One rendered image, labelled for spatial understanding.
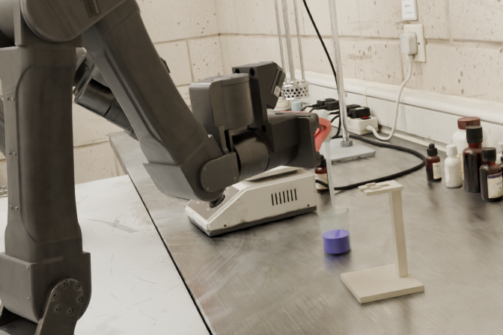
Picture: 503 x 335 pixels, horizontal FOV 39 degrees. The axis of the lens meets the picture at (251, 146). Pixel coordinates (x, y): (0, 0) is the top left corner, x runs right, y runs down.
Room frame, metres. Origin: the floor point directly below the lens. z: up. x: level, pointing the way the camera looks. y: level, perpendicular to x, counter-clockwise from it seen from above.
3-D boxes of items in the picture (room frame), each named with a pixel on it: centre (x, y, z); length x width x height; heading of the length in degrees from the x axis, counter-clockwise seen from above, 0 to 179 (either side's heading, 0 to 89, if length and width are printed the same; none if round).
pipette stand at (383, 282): (0.81, -0.14, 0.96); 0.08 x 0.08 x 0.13; 8
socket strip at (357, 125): (1.93, -0.25, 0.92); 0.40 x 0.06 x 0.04; 14
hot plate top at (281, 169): (1.18, -0.02, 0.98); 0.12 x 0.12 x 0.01; 20
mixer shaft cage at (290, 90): (1.56, -0.11, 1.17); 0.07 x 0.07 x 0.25
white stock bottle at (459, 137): (1.23, -0.39, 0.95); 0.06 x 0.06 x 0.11
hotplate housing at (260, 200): (1.18, 0.01, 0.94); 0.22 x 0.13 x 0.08; 110
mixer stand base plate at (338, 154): (1.56, -0.10, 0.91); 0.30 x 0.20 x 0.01; 104
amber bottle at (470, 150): (1.15, -0.37, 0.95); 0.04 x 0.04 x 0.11
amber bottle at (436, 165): (1.24, -0.33, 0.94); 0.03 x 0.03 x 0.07
